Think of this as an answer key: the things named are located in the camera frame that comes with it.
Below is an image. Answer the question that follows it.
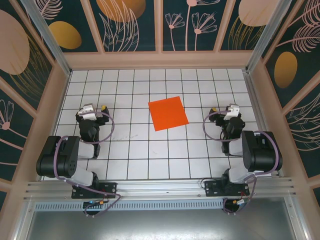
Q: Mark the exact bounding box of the orange square paper sheet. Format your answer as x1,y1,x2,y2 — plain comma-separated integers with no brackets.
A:
147,96,189,132

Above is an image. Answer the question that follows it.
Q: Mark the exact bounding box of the grey metal sheet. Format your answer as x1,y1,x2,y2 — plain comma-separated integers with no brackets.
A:
14,209,308,240

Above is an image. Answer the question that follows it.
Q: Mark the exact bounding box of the small controller board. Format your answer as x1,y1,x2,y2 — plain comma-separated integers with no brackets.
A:
231,198,251,208
83,199,106,209

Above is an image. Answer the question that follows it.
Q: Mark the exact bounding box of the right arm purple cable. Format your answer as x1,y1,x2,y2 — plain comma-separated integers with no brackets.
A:
202,109,283,216

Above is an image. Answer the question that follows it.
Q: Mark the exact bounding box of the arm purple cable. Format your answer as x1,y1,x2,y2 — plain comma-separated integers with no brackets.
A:
53,111,122,219
202,109,283,216

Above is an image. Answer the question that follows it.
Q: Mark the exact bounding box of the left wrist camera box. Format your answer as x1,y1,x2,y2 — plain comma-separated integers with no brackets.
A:
78,103,97,120

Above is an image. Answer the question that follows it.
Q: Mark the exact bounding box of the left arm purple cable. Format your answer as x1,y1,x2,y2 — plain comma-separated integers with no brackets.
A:
53,111,122,219

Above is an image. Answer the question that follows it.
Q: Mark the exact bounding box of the aluminium side rail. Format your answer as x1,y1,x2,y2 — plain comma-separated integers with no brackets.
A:
243,69,285,178

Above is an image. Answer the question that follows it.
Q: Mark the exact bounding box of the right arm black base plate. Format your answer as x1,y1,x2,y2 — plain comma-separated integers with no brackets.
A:
204,180,251,197

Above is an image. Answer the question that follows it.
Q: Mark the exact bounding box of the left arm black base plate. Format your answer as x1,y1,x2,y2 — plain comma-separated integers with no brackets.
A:
71,181,118,200

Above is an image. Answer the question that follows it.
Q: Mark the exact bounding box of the aluminium frame post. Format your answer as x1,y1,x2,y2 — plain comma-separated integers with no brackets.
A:
245,0,294,74
19,0,73,77

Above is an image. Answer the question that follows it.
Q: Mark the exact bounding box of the aluminium mounting rail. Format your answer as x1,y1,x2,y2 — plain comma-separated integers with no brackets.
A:
23,176,298,201

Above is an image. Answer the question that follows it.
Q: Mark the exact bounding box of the grey slotted cable duct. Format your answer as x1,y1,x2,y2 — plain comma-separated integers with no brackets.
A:
33,199,288,211

